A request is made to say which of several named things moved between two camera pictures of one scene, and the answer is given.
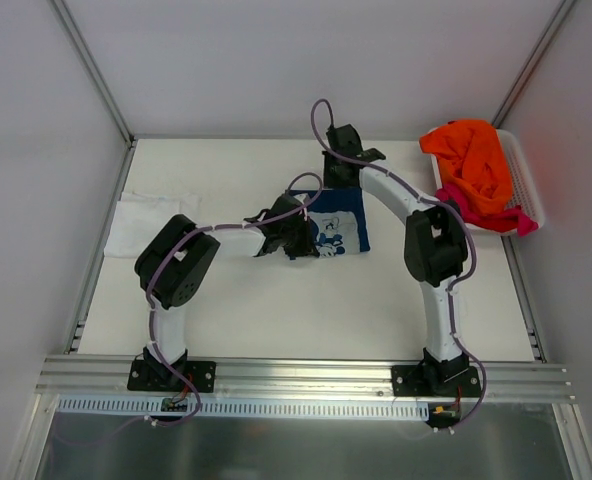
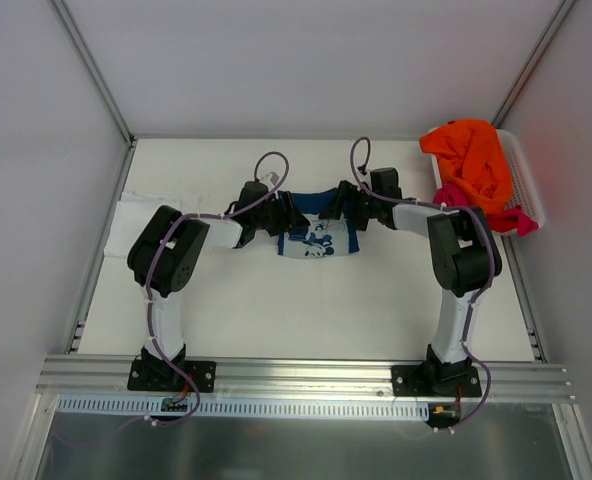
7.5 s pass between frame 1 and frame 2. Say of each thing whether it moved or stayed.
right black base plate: stayed
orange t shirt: stayed
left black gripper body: moved
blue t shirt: stayed
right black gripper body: moved
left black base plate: stayed
